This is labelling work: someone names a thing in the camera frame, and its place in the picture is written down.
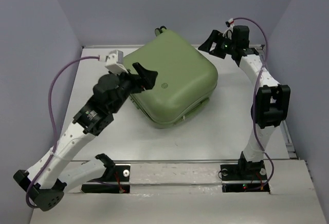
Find green suitcase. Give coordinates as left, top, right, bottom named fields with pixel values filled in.
left=123, top=27, right=218, bottom=128

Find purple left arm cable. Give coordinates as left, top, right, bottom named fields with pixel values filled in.
left=25, top=55, right=106, bottom=208

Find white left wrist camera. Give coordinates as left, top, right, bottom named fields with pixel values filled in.
left=105, top=50, right=127, bottom=74

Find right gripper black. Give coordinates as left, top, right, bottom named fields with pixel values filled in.
left=197, top=30, right=236, bottom=59

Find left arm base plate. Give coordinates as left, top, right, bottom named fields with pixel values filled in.
left=80, top=163, right=131, bottom=194

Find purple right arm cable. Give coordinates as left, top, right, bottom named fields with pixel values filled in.
left=226, top=17, right=275, bottom=191

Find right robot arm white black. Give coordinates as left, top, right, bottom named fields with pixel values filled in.
left=198, top=25, right=291, bottom=181

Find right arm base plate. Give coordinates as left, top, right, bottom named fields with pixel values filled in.
left=217, top=164, right=270, bottom=193

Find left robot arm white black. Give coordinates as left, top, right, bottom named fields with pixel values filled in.
left=13, top=63, right=158, bottom=212

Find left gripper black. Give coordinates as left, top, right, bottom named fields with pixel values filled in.
left=109, top=63, right=158, bottom=114

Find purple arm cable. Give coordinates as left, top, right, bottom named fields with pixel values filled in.
left=226, top=17, right=275, bottom=191
left=25, top=55, right=106, bottom=208

